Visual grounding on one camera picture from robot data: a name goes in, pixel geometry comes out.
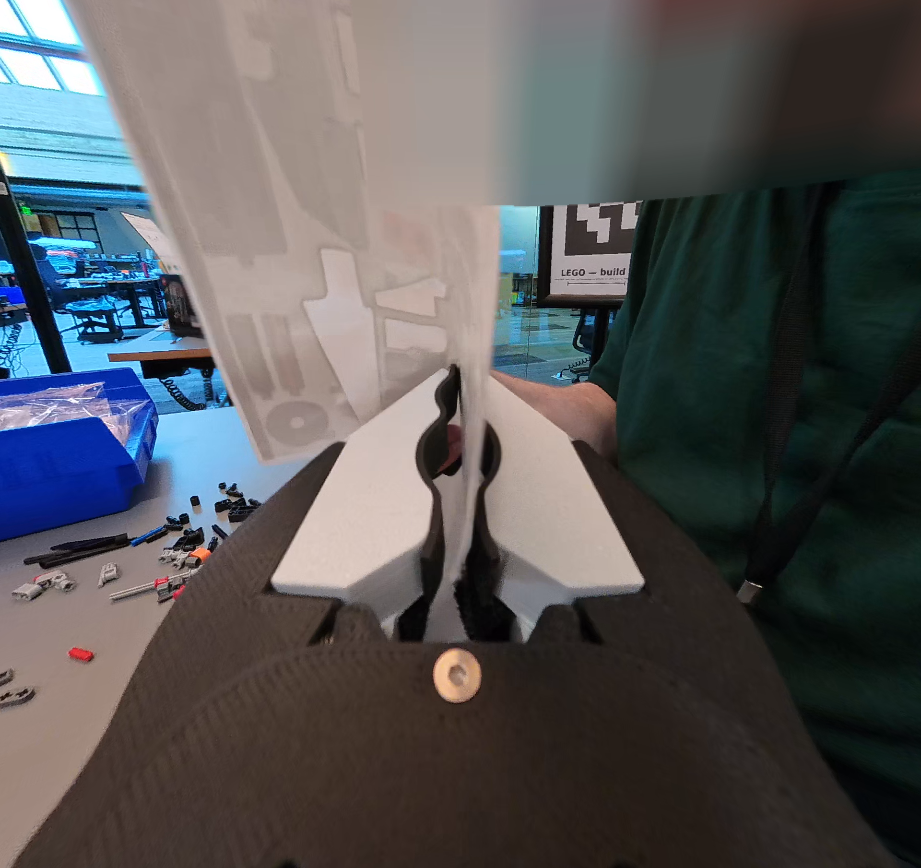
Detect background desk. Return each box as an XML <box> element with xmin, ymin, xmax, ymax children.
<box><xmin>108</xmin><ymin>328</ymin><xmax>217</xmax><ymax>380</ymax></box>

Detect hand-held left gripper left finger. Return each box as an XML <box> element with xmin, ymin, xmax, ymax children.
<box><xmin>271</xmin><ymin>366</ymin><xmax>463</xmax><ymax>642</ymax></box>

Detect clear plastic bags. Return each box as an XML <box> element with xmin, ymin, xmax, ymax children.
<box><xmin>0</xmin><ymin>380</ymin><xmax>138</xmax><ymax>452</ymax></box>

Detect dark cardboard box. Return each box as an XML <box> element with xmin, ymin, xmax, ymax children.
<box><xmin>162</xmin><ymin>274</ymin><xmax>207</xmax><ymax>340</ymax></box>

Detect black office chair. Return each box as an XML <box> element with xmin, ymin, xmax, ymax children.
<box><xmin>572</xmin><ymin>309</ymin><xmax>613</xmax><ymax>384</ymax></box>

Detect person in green shirt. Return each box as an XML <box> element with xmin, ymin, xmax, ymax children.
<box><xmin>586</xmin><ymin>170</ymin><xmax>921</xmax><ymax>868</ymax></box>

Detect person's right forearm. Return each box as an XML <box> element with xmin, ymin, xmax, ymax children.
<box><xmin>491</xmin><ymin>370</ymin><xmax>620</xmax><ymax>466</ymax></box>

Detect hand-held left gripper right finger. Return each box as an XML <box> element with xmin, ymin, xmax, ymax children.
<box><xmin>468</xmin><ymin>370</ymin><xmax>646</xmax><ymax>644</ymax></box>

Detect black metal post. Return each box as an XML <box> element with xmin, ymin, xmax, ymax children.
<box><xmin>0</xmin><ymin>163</ymin><xmax>73</xmax><ymax>376</ymax></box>

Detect blue plastic bin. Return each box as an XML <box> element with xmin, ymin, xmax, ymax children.
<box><xmin>0</xmin><ymin>368</ymin><xmax>161</xmax><ymax>544</ymax></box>

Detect lego sticker sheet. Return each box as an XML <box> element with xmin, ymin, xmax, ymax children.
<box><xmin>43</xmin><ymin>0</ymin><xmax>502</xmax><ymax>588</ymax></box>

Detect black coiled cable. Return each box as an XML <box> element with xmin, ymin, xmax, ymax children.
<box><xmin>160</xmin><ymin>375</ymin><xmax>210</xmax><ymax>412</ymax></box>

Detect scattered small lego pieces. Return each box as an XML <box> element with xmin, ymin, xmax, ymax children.
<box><xmin>0</xmin><ymin>481</ymin><xmax>267</xmax><ymax>711</ymax></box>

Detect framed black and white sign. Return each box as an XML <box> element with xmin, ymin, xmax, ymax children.
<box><xmin>536</xmin><ymin>202</ymin><xmax>641</xmax><ymax>309</ymax></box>

